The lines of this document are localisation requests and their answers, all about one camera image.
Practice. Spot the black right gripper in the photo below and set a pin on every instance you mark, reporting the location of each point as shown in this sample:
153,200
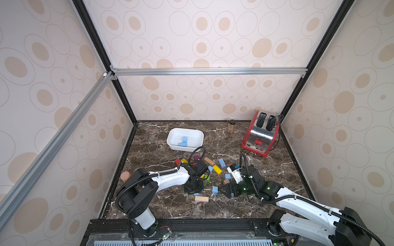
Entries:
235,187

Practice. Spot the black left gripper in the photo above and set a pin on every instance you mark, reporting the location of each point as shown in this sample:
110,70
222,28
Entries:
200,190

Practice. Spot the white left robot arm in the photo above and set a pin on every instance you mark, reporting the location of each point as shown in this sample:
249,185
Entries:
135,195

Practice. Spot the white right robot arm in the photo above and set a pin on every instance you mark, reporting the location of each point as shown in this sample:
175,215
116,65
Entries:
299,215

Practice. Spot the long tan block bottom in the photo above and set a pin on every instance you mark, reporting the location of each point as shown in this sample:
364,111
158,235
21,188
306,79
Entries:
203,199

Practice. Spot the long tan block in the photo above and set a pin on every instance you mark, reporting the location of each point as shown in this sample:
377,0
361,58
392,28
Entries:
203,199
209,161

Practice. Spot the long yellow block right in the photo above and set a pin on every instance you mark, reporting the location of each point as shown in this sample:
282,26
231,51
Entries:
217,169

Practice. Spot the long tan block upper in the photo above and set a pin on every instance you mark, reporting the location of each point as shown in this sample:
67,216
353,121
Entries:
209,161

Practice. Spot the white rectangular dish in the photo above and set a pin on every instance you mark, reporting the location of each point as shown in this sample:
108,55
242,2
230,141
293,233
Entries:
195,139

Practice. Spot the red silver toaster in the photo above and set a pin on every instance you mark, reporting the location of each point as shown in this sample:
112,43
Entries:
262,133

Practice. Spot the small brown spice jar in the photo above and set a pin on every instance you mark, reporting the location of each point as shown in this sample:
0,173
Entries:
231,126

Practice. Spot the pink lidded glass jar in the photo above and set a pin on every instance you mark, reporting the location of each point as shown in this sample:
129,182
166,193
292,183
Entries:
124,176

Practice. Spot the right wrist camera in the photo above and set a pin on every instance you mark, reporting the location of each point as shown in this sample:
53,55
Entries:
236,173

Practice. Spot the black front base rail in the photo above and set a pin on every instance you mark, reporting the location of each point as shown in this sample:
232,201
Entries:
189,232

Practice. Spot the silver horizontal frame bar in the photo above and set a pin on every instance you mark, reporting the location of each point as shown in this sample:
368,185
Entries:
210,71

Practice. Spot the silver diagonal frame bar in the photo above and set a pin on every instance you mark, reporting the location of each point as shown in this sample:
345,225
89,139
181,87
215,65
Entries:
28,180

